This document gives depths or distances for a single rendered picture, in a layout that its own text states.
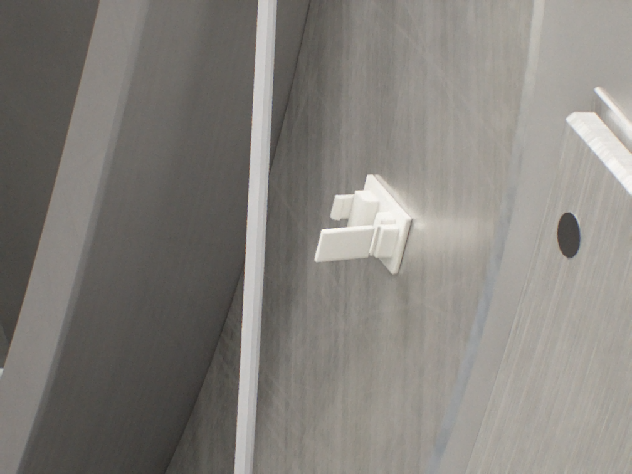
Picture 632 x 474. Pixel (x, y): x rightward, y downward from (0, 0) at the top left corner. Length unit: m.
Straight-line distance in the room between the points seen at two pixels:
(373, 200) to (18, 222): 0.89
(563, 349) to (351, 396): 0.12
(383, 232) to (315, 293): 0.05
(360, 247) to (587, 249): 0.11
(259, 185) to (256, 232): 0.01
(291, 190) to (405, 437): 0.08
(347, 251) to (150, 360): 0.11
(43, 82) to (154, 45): 0.91
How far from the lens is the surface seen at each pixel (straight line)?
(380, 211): 0.97
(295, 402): 1.01
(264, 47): 0.96
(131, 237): 1.01
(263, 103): 0.96
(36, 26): 1.90
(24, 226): 1.85
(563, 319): 0.88
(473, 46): 0.93
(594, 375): 0.87
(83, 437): 1.06
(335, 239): 0.95
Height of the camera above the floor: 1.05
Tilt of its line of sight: 6 degrees down
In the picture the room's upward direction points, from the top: 1 degrees clockwise
